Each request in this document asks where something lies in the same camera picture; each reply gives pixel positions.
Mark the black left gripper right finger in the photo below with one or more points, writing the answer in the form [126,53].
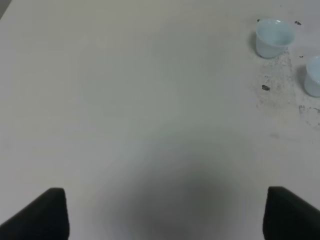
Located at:
[289,217]

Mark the light blue teacup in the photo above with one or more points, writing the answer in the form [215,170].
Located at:
[312,77]
[273,37]

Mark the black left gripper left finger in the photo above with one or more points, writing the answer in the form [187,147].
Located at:
[45,218]

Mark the near light blue teacup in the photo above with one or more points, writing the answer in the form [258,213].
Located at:
[312,77]

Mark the far light blue teacup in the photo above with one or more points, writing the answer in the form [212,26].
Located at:
[273,37]

